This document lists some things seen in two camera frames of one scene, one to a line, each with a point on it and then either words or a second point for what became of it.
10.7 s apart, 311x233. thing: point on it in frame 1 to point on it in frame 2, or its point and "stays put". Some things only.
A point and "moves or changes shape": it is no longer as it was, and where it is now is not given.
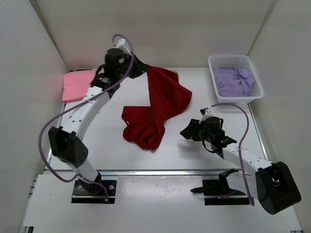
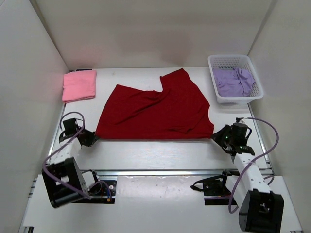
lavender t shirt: x=235 y=82 stays put
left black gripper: x=139 y=67 to x=92 y=138
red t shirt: x=145 y=124 moves or changes shape
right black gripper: x=191 y=131 to x=217 y=137
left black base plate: x=88 y=192 stays put
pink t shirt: x=76 y=84 stays put
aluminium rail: x=169 y=173 stays put
